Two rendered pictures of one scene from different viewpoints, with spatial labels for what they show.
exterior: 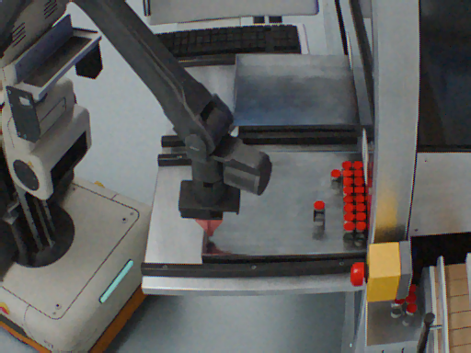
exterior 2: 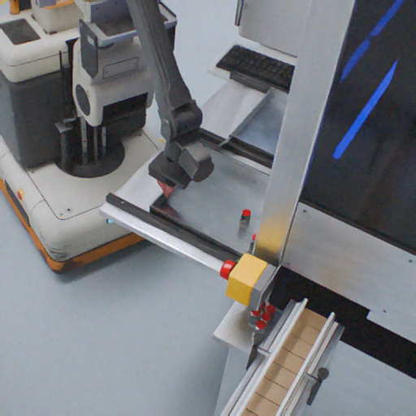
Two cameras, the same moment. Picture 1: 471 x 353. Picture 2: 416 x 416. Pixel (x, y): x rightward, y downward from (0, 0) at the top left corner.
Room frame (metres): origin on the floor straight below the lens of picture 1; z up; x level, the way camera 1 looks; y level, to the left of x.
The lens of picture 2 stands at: (-0.06, -0.36, 2.05)
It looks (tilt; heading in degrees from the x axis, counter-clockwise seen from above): 47 degrees down; 17
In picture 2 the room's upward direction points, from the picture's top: 8 degrees clockwise
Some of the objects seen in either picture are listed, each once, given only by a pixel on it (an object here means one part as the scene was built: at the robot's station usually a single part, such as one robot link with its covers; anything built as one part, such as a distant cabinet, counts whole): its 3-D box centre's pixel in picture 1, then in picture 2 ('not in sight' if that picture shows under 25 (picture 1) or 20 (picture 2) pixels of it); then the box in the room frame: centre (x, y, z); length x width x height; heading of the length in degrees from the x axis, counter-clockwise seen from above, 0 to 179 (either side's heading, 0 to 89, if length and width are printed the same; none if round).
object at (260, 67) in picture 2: (223, 40); (280, 74); (1.71, -0.01, 0.82); 0.40 x 0.14 x 0.02; 86
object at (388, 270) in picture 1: (386, 272); (249, 281); (0.75, -0.23, 0.99); 0.08 x 0.07 x 0.07; 83
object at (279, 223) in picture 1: (302, 207); (237, 209); (1.01, -0.11, 0.90); 0.34 x 0.26 x 0.04; 82
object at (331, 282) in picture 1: (281, 154); (253, 170); (1.19, -0.09, 0.87); 0.70 x 0.48 x 0.02; 173
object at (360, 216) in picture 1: (359, 202); not in sight; (1.00, -0.22, 0.90); 0.18 x 0.02 x 0.05; 172
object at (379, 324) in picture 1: (400, 318); (255, 330); (0.73, -0.27, 0.87); 0.14 x 0.13 x 0.02; 83
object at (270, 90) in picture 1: (312, 92); (305, 138); (1.35, -0.18, 0.90); 0.34 x 0.26 x 0.04; 83
